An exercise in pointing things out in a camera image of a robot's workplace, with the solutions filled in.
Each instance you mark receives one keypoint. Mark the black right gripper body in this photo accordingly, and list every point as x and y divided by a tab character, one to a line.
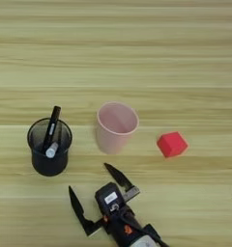
121	230

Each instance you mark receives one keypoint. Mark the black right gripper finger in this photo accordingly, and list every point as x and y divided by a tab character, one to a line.
119	177
76	205

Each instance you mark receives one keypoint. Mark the black mesh pen holder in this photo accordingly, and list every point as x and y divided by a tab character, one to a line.
50	165

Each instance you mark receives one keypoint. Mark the red cube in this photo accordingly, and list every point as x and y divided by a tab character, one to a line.
172	144

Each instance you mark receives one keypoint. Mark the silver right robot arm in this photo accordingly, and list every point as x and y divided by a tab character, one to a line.
143	241

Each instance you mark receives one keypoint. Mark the black box with white label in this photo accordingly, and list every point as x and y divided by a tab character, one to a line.
110	197

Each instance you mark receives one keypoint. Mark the pink plastic cup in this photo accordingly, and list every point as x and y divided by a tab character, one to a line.
113	141

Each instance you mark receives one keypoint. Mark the black marker pen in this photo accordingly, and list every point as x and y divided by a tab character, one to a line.
52	125

